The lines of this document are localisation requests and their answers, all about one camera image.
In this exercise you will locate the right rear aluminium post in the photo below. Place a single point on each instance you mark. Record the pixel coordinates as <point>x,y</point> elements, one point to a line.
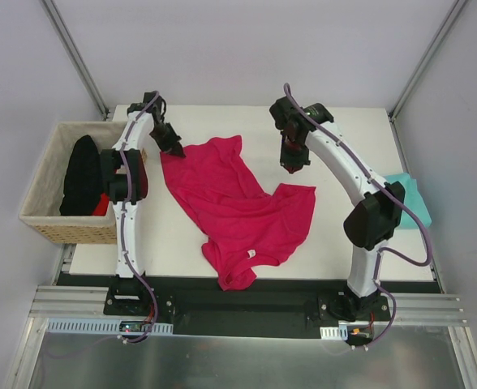
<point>446,26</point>

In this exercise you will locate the pink t shirt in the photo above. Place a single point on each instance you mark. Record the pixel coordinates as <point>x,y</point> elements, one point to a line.
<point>245,226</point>

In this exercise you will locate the aluminium rail frame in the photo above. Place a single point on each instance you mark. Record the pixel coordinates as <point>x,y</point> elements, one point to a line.
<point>431,343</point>

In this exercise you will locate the wicker laundry basket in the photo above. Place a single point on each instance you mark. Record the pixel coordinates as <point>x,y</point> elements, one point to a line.
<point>40,209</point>

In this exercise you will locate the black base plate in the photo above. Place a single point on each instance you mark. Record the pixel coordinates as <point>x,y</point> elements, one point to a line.
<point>293,309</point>

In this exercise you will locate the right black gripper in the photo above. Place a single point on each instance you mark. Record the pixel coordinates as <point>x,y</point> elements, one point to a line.
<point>294,160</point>

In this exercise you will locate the left rear aluminium post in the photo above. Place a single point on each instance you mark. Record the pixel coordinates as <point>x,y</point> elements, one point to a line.
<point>68,43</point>

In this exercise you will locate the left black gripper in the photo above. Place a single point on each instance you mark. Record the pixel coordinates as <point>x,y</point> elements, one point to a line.
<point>168,138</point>

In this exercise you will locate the black t shirt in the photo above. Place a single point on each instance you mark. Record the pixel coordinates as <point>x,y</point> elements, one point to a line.
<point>82,185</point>

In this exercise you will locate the aluminium post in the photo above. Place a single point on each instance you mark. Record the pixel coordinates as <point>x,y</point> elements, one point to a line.
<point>446,26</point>
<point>68,43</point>

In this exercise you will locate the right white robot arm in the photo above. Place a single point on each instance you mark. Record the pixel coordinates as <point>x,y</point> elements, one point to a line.
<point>374,218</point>

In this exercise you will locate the left white cable duct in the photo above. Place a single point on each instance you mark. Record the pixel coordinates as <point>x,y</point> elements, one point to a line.
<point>85,326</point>

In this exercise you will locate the right white cable duct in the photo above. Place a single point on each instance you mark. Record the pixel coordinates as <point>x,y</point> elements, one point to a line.
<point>334,333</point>

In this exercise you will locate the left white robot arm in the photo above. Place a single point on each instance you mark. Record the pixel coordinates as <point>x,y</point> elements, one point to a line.
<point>124,177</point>

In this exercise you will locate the white cable duct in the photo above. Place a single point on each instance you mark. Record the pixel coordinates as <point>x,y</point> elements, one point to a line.
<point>334,333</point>
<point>85,326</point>

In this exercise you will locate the red t shirt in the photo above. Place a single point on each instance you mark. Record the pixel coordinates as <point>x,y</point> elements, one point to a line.
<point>102,206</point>

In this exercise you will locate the folded teal t shirt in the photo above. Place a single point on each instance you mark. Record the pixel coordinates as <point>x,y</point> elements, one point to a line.
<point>413,200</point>

